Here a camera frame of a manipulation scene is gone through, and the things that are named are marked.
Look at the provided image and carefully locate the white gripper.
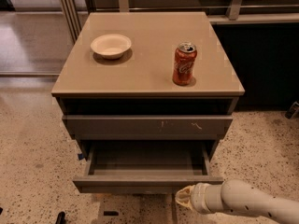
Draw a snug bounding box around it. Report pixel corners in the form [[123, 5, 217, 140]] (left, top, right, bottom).
[[175, 183, 210, 215]]

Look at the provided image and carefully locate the grey drawer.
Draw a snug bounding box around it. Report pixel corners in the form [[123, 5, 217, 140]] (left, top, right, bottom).
[[73, 140, 223, 194], [63, 115, 233, 140]]

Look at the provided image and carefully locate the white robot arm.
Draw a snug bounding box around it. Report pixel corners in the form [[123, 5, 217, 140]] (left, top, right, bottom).
[[175, 179, 299, 224]]

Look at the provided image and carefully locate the grey top drawer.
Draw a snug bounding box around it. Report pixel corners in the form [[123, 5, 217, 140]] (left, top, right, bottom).
[[63, 115, 233, 140]]

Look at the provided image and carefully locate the grey drawer cabinet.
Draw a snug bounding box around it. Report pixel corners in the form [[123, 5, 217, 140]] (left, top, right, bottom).
[[52, 12, 244, 154]]

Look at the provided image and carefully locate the black floor marker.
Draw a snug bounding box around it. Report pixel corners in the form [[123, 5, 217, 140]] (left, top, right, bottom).
[[103, 211, 119, 217]]

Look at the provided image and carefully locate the blue tape piece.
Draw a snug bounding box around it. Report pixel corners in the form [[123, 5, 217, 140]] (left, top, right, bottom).
[[78, 153, 84, 160]]

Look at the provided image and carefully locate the black object on floor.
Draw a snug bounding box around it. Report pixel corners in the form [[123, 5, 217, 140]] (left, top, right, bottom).
[[55, 212, 66, 224]]

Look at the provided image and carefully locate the black object at right edge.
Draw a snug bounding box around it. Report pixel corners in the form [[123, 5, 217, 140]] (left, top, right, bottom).
[[285, 101, 299, 119]]

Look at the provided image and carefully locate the red soda can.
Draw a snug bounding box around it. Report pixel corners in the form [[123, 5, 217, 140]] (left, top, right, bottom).
[[172, 42, 197, 86]]

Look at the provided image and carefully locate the white paper bowl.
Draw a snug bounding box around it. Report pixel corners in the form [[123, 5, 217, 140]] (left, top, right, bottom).
[[91, 34, 132, 60]]

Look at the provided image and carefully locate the metal railing frame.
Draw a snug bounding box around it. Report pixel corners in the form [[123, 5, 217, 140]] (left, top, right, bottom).
[[59, 0, 299, 39]]

